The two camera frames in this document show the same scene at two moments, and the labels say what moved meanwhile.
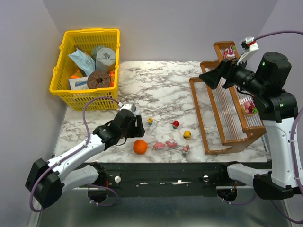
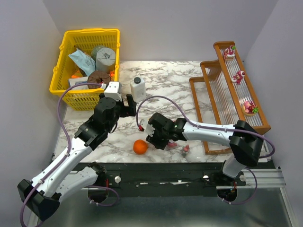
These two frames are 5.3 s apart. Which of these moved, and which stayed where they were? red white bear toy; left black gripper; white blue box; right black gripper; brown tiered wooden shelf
Moved: right black gripper; left black gripper
Stayed: red white bear toy; brown tiered wooden shelf; white blue box
